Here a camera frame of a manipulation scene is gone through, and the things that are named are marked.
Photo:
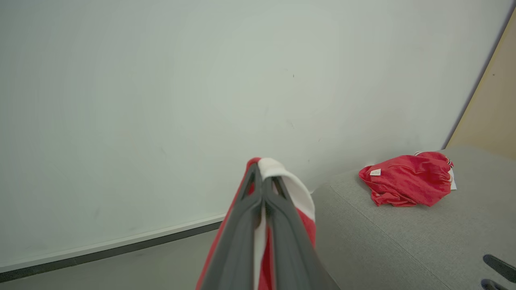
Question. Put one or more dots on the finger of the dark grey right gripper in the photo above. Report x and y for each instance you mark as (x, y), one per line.
(492, 285)
(504, 268)

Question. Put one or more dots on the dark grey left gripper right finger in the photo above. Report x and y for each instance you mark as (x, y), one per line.
(288, 249)

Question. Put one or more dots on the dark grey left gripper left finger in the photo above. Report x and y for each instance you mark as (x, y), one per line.
(236, 245)

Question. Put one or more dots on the red and white garment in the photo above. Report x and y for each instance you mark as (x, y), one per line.
(298, 193)

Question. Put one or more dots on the red lettered jersey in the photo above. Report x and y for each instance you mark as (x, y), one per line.
(407, 181)

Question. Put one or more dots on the grey fabric sofa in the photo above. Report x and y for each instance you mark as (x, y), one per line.
(403, 249)

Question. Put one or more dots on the white and black baseboard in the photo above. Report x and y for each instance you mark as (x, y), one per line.
(100, 247)

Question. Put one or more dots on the beige partition panel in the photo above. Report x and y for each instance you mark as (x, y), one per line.
(496, 112)

